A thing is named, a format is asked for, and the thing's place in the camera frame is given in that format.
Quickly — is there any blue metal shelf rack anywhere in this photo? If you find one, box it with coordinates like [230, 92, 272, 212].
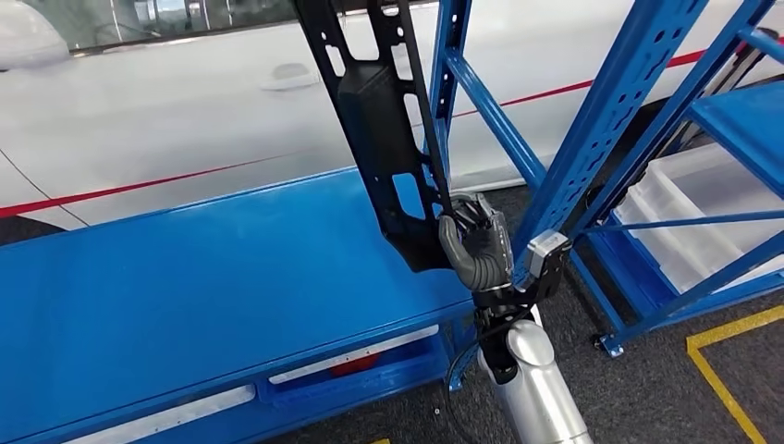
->
[0, 0, 712, 444]
[566, 0, 784, 360]

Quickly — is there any white car door handle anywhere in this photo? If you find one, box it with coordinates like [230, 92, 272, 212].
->
[260, 62, 321, 93]

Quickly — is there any black camera cable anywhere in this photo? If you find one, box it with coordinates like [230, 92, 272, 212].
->
[444, 309, 534, 430]

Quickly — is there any black plastic frame part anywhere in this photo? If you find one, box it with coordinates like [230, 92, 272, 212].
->
[292, 0, 458, 274]

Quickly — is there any small red object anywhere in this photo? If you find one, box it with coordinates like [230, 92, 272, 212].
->
[330, 353, 381, 378]

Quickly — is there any blue plastic bin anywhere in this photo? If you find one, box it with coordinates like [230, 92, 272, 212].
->
[578, 232, 656, 323]
[257, 333, 453, 411]

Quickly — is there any white car side mirror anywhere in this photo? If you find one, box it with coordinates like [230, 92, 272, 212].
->
[0, 0, 69, 71]

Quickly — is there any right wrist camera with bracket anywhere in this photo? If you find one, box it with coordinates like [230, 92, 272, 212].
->
[484, 229, 574, 308]

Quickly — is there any chrome barrier stanchion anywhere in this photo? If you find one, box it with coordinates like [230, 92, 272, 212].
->
[670, 27, 780, 152]

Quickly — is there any white car red stripe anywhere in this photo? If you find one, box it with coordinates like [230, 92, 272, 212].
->
[0, 0, 784, 246]

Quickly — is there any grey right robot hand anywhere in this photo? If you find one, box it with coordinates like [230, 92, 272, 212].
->
[437, 192, 516, 294]

